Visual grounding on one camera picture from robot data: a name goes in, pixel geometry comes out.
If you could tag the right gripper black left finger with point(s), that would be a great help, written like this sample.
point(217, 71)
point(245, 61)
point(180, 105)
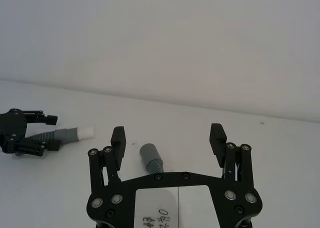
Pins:
point(117, 143)

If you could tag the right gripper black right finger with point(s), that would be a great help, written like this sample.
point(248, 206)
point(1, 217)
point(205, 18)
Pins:
point(217, 143)

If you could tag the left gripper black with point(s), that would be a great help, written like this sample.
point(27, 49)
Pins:
point(13, 123)

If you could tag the white table cloth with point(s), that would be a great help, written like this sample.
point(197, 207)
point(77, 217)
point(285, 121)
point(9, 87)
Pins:
point(275, 168)

